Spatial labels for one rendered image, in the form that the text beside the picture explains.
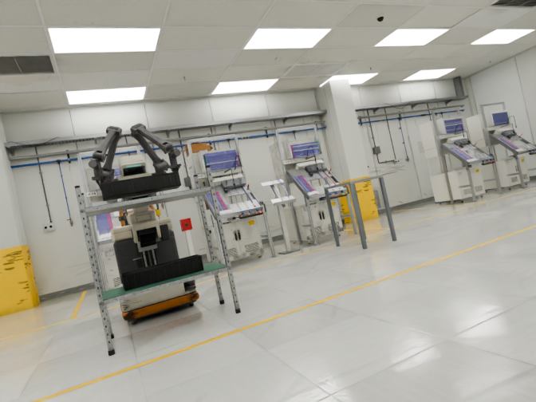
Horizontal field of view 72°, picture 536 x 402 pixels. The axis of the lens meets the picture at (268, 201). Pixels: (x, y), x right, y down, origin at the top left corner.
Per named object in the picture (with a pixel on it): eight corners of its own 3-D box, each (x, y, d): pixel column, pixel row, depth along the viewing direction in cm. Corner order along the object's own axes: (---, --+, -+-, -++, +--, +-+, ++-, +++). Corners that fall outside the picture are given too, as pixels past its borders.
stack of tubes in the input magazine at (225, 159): (240, 166, 561) (236, 148, 562) (207, 171, 541) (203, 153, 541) (237, 167, 573) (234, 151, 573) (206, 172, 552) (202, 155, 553)
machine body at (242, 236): (265, 256, 548) (256, 214, 549) (220, 268, 520) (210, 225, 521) (250, 254, 608) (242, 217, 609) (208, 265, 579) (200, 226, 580)
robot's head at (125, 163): (120, 171, 325) (117, 155, 316) (144, 167, 333) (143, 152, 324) (122, 179, 315) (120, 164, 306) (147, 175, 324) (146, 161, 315)
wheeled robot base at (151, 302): (120, 309, 357) (116, 284, 357) (186, 291, 383) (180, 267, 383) (124, 324, 296) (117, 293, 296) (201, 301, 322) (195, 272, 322)
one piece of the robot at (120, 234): (123, 295, 352) (105, 210, 353) (180, 280, 374) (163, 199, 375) (124, 301, 321) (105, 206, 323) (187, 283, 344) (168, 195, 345)
